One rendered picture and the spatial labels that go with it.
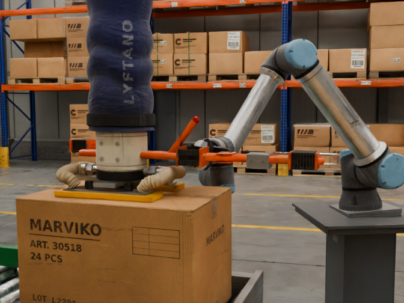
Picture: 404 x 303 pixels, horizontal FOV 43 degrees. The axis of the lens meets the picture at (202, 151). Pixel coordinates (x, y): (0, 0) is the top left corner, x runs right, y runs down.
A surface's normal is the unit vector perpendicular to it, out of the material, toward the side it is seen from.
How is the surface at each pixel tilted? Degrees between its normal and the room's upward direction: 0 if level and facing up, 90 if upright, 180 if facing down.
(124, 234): 90
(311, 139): 90
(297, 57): 81
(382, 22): 91
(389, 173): 90
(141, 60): 69
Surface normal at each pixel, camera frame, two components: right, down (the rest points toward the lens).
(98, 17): -0.48, -0.17
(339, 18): -0.25, 0.10
